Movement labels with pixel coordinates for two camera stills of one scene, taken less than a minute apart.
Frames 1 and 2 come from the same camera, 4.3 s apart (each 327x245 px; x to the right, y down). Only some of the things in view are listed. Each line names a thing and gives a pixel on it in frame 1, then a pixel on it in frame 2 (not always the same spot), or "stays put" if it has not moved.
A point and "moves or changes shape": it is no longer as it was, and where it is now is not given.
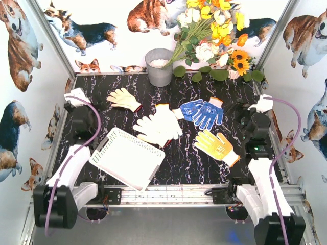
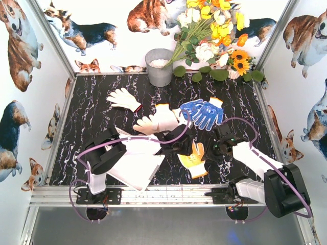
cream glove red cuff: [121, 97] stays put
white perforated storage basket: [129, 158] stays put
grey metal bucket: [157, 75] stays put
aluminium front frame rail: [183, 194] stays put
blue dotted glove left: [190, 108] stays put
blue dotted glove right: [210, 111] stays put
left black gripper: [70, 106] to [183, 144]
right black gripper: [245, 108] to [214, 149]
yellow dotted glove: [223, 150] moves or changes shape
